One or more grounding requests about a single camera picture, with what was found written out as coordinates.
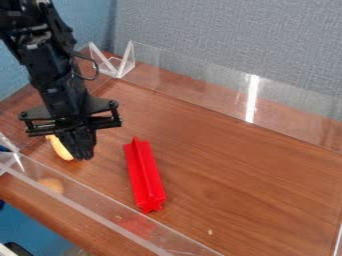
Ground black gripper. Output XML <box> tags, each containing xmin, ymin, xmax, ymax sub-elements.
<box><xmin>19</xmin><ymin>78</ymin><xmax>122</xmax><ymax>160</ymax></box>

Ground clear acrylic back wall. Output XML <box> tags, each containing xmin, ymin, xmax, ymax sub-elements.
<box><xmin>124</xmin><ymin>42</ymin><xmax>342</xmax><ymax>154</ymax></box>

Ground yellow green toy corn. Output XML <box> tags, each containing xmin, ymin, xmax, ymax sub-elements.
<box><xmin>46</xmin><ymin>135</ymin><xmax>74</xmax><ymax>161</ymax></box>

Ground clear acrylic wall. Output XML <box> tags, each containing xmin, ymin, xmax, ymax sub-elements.
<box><xmin>8</xmin><ymin>155</ymin><xmax>223</xmax><ymax>256</ymax></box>
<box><xmin>124</xmin><ymin>42</ymin><xmax>342</xmax><ymax>154</ymax></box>

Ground clear acrylic left bracket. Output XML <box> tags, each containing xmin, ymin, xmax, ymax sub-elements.
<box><xmin>0</xmin><ymin>132</ymin><xmax>26</xmax><ymax>176</ymax></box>

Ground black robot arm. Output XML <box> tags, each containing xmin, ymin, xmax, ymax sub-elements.
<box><xmin>0</xmin><ymin>0</ymin><xmax>122</xmax><ymax>160</ymax></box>

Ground red star-shaped plastic bar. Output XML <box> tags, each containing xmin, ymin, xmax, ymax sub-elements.
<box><xmin>123</xmin><ymin>137</ymin><xmax>167</xmax><ymax>214</ymax></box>

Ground black cable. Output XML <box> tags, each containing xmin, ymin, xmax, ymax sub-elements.
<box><xmin>71</xmin><ymin>54</ymin><xmax>100</xmax><ymax>82</ymax></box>

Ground clear acrylic corner bracket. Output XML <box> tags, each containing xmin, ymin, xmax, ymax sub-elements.
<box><xmin>88</xmin><ymin>41</ymin><xmax>135</xmax><ymax>78</ymax></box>

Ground clear acrylic front wall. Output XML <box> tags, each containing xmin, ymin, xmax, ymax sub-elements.
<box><xmin>8</xmin><ymin>155</ymin><xmax>223</xmax><ymax>256</ymax></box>

